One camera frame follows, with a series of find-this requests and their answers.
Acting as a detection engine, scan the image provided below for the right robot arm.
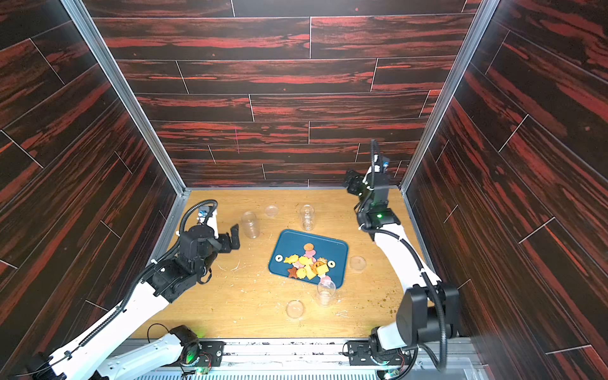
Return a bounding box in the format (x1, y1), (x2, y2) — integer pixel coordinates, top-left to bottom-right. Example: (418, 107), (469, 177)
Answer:
(343, 140), (460, 379)

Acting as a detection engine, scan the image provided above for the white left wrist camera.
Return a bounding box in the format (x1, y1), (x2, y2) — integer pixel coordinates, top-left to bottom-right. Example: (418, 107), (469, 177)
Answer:
(197, 206), (219, 238)

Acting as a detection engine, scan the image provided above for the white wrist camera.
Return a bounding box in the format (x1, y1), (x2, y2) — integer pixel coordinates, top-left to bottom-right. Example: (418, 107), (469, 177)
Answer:
(364, 154), (390, 189)
(197, 206), (219, 238)

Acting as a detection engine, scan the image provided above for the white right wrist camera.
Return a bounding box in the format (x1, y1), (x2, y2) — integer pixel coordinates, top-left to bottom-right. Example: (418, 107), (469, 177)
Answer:
(364, 154), (390, 189)

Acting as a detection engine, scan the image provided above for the yellow fish shaped cookie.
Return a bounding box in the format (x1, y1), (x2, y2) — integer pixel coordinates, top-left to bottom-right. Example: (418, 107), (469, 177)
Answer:
(283, 254), (300, 264)

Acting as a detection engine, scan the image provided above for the brown star cookie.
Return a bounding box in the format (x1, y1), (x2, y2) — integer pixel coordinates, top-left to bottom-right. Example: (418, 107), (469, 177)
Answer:
(288, 267), (299, 279)

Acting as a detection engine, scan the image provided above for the clear jar with cookies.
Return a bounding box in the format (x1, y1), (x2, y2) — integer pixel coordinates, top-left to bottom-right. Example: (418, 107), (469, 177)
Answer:
(299, 204), (315, 231)

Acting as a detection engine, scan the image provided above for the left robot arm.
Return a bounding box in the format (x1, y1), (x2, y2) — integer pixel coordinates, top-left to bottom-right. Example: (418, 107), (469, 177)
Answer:
(15, 199), (240, 379)

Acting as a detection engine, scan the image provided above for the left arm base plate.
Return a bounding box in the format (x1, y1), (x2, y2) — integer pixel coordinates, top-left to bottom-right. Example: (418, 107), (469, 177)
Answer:
(166, 340), (226, 368)

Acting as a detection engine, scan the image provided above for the yellow square cookie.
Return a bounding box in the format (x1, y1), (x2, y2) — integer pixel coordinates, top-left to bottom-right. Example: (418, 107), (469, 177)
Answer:
(304, 265), (317, 280)
(316, 264), (329, 277)

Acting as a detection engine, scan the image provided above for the teal plastic tray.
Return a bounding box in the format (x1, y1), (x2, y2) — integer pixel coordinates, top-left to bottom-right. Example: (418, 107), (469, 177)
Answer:
(268, 230), (348, 288)

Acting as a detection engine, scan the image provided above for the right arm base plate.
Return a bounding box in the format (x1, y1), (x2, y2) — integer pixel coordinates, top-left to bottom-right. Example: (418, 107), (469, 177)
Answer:
(342, 340), (412, 367)

